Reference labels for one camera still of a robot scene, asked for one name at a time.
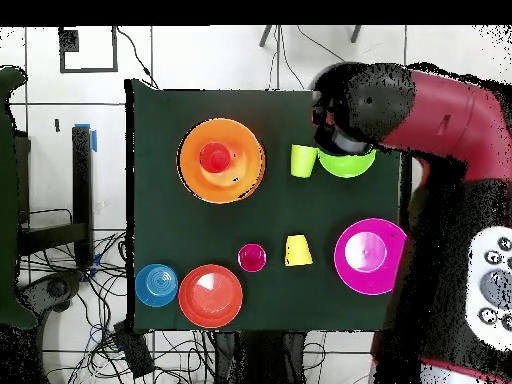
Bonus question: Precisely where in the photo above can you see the green covered side table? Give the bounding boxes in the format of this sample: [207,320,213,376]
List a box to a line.
[0,65,37,329]

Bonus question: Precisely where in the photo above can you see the green plastic bowl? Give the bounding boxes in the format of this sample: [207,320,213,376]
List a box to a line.
[317,147,378,179]

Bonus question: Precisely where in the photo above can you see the dark green table cloth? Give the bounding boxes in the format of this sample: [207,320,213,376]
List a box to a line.
[125,78,403,333]

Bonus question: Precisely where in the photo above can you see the yellow plastic cup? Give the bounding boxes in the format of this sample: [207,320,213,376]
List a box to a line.
[284,234,314,268]

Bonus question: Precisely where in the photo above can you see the black metal stand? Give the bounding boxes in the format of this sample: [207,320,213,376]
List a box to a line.
[17,124,95,268]

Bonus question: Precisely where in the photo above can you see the red-orange plastic bowl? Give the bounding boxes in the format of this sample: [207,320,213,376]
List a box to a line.
[177,263,244,330]

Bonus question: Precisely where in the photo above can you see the blue tape strip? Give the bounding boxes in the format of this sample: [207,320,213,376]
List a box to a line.
[74,122,98,153]

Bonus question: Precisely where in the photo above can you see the black floor cable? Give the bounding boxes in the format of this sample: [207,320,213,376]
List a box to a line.
[115,26,161,90]

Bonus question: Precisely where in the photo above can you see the orange plastic bowl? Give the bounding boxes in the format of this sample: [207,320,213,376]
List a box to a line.
[176,117,267,205]

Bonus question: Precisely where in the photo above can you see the pink plastic bowl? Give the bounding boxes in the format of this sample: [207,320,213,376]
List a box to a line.
[333,217,408,297]

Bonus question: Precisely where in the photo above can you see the black square floor frame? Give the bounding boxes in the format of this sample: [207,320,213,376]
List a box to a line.
[58,26,120,74]

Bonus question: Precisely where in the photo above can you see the red plastic cup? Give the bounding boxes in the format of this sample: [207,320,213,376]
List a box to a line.
[198,141,232,174]

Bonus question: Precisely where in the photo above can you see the tangled floor cables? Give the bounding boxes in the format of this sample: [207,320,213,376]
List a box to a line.
[17,227,217,384]

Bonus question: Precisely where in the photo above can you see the black floor box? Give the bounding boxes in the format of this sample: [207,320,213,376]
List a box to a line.
[112,320,156,380]

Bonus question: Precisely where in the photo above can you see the blue plastic bowl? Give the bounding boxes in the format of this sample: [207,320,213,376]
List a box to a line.
[134,263,180,309]

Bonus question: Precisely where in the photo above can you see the green plastic cup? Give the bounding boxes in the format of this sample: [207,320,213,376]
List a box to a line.
[290,144,320,180]

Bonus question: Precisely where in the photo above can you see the magenta plastic cup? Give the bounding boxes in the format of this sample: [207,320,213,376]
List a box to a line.
[236,242,268,274]

